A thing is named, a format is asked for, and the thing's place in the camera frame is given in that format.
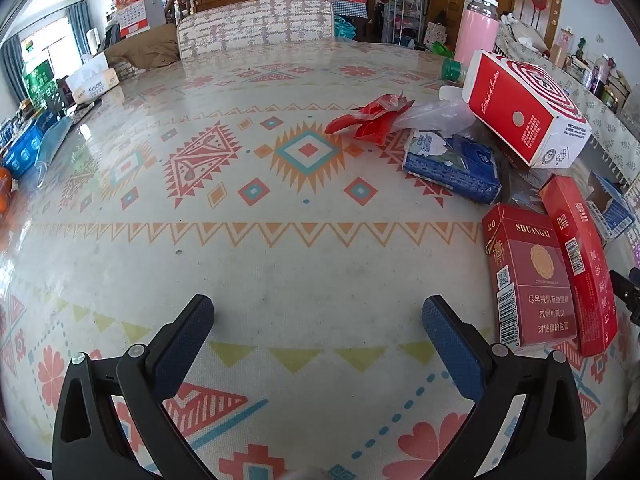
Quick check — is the red wall calendar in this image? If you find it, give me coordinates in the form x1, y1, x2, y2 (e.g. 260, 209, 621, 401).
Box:
114, 0, 150, 37

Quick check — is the green capped bottle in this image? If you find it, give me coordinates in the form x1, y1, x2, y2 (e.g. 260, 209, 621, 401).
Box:
441, 58, 467, 83

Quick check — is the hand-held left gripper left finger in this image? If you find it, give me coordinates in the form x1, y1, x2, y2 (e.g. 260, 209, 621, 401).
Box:
51, 294, 216, 480

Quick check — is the table with checked cloth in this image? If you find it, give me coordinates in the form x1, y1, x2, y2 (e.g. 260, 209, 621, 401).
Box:
320, 0, 371, 18

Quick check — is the clear bluish plastic sheet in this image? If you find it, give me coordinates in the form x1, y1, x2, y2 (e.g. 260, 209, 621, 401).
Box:
35, 116, 76, 191

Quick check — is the red plastic wrapper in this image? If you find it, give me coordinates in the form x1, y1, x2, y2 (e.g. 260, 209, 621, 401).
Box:
325, 92, 416, 148

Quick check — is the white wire rack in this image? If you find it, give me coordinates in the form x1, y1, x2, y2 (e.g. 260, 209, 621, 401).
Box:
382, 0, 426, 46

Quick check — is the brown coat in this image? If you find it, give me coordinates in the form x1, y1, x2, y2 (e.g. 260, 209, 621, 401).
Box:
103, 24, 182, 73

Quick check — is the patterned chair back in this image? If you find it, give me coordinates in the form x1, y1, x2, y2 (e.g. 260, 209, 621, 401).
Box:
176, 0, 335, 63

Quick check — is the green box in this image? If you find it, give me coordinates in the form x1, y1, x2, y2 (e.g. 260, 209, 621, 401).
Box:
22, 58, 56, 111

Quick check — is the red cigarette pack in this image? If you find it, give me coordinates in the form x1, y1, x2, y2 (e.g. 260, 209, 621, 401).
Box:
482, 203, 578, 352

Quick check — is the patterned tablecloth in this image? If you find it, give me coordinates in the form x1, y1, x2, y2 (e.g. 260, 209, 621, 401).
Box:
0, 40, 640, 480

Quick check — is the pink thermos flask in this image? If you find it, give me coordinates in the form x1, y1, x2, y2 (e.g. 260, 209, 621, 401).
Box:
457, 0, 501, 68

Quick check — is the blue curtain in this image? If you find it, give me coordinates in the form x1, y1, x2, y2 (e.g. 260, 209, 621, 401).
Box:
66, 1, 92, 58

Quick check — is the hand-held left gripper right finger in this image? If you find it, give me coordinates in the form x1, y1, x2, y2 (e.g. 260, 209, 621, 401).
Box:
421, 295, 587, 480

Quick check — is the blue tissue packet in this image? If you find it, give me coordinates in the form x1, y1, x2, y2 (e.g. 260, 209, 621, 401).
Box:
402, 130, 502, 205

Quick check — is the red mosquito coil box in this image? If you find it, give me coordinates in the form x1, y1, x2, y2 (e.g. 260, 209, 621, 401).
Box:
462, 50, 593, 170

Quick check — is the small blue cardboard box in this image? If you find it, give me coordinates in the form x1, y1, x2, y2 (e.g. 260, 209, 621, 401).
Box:
585, 171, 636, 241

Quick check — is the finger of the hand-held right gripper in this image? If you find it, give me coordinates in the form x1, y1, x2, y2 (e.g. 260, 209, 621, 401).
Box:
609, 267, 640, 328

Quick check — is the white tissue box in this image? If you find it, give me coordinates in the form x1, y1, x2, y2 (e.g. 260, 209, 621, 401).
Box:
66, 52, 120, 106

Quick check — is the long red cigarette carton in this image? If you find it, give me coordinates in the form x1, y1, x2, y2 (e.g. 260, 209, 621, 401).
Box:
539, 176, 619, 357

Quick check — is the orange object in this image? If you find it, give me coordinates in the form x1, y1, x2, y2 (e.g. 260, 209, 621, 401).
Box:
0, 167, 13, 216

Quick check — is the clear plastic bag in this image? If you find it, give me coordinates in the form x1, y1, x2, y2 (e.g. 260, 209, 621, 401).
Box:
395, 85, 481, 133

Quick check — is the large blue box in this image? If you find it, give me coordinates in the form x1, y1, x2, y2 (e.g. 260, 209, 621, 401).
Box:
2, 110, 66, 181

